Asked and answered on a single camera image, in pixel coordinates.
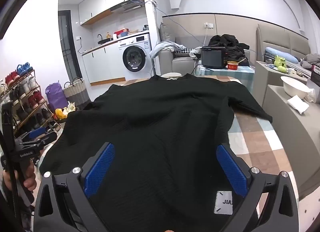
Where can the white stool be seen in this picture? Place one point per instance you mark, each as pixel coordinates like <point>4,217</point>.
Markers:
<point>171,74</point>

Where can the grey sofa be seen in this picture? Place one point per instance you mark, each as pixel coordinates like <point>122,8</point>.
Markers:
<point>175,64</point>

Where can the white wall cabinets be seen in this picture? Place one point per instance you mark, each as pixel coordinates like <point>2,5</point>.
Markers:
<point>100,2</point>

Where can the small table with checked cloth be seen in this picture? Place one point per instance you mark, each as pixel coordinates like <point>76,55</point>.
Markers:
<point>232,74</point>

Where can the grey cushion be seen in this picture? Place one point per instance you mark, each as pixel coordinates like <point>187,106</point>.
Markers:
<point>166,33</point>

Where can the white folded cloth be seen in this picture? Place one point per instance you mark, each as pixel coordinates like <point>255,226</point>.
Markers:
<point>297,104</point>

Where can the person's left hand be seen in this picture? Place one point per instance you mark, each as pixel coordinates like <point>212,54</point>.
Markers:
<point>30,177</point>

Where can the white base cabinets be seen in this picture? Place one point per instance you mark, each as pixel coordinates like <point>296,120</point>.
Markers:
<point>102,64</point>

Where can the checkered pillow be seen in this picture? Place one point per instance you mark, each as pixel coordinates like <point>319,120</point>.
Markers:
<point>185,52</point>

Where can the white wall outlet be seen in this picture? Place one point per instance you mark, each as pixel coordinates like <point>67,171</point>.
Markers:
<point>208,25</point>

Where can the light grey cloth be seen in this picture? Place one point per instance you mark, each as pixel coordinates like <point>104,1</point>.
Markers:
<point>165,47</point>

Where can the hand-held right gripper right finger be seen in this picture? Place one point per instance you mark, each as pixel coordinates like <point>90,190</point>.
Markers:
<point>232,172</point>

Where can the green toy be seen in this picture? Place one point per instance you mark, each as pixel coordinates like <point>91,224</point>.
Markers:
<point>280,63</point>

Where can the blue pillow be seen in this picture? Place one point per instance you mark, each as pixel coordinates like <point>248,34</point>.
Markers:
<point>282,54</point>

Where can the white basin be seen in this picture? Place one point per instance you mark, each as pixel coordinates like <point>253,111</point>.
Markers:
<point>295,87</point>

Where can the pile of black clothes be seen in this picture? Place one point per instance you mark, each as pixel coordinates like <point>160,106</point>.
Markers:
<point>230,44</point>

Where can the white washing machine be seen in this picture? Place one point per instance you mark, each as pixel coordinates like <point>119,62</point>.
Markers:
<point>135,58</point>

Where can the black cooker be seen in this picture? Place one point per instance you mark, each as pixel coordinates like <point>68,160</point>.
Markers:
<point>213,58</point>

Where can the beige headboard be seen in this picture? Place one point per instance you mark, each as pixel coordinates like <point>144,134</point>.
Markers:
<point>280,37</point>

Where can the rows of shoes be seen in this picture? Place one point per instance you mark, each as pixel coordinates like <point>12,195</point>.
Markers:
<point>27,87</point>

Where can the grey cabinet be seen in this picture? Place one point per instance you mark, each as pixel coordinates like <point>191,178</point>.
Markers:
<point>292,142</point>
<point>268,82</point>

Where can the dark door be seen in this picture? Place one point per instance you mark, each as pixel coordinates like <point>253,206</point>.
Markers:
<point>67,47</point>

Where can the red container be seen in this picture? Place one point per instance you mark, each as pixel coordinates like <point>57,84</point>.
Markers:
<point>121,33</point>

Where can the black knit shirt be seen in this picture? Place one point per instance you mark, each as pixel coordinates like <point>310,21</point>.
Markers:
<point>155,122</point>

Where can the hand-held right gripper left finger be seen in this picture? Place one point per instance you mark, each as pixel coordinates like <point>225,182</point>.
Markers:
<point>100,169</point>

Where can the red bowl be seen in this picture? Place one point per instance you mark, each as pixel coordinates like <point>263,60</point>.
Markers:
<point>232,66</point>

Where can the woven basket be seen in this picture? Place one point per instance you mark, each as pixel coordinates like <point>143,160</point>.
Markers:
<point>76,93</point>

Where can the purple bag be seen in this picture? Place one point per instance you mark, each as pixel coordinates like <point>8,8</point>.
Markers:
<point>57,97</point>

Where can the wooden shoe rack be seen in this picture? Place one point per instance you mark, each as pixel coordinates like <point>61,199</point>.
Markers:
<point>37,110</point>

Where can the checked blanket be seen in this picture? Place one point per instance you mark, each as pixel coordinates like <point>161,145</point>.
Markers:
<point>252,132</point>

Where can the range hood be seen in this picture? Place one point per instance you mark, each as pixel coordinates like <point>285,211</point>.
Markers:
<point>127,4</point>

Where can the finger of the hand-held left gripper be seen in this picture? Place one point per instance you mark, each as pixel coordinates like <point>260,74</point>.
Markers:
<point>51,137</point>
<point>37,132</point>

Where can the yellow toy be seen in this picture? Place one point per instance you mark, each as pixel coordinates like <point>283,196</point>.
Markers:
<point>60,114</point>

